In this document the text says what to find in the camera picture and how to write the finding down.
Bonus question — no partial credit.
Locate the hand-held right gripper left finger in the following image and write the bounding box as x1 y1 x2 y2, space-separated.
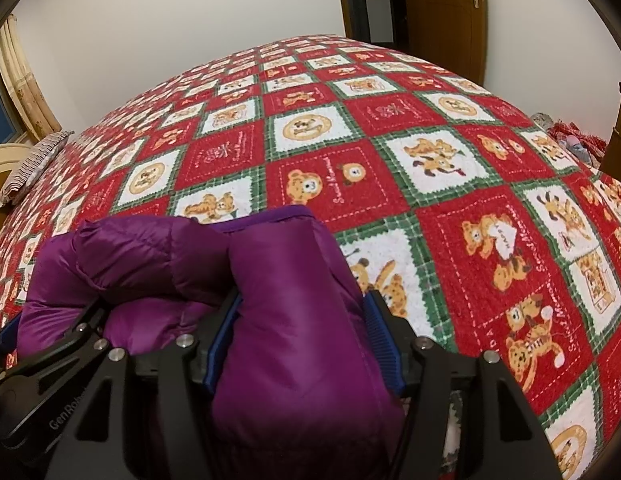
43 292 244 480

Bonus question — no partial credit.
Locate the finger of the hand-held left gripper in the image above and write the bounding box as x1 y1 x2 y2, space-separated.
0 319 24 361
10 297 111 386

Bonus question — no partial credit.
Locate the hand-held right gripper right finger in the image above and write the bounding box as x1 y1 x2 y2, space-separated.
363 287 564 480

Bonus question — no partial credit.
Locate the purple puffer jacket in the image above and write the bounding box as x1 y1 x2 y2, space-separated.
15 204 407 480

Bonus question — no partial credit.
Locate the red checked printed blanket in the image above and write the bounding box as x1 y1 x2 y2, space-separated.
0 34 621 480

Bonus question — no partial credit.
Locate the grey striped pillow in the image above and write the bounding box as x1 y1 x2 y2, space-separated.
0 130 75 210

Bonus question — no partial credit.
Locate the cream bed headboard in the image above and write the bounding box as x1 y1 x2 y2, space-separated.
0 142 32 233

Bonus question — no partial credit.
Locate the window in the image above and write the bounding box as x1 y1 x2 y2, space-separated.
0 79 27 147

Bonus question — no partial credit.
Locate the beige patterned curtain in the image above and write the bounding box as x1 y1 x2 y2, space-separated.
0 12 62 141

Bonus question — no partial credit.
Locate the pile of printed cloth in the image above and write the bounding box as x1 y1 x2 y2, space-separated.
533 111 612 172

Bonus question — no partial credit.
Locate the brown wooden door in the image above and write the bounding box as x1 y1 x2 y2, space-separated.
401 0 487 85

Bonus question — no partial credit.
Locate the dark wooden door frame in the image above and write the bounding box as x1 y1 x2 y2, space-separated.
333 0 407 52

